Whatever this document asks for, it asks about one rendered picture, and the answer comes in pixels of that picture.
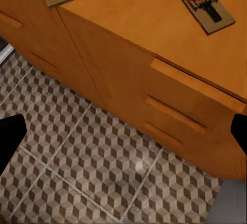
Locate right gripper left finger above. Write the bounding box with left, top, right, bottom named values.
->
left=0, top=114, right=27, bottom=176

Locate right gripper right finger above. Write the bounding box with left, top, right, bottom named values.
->
left=231, top=113, right=247, bottom=155

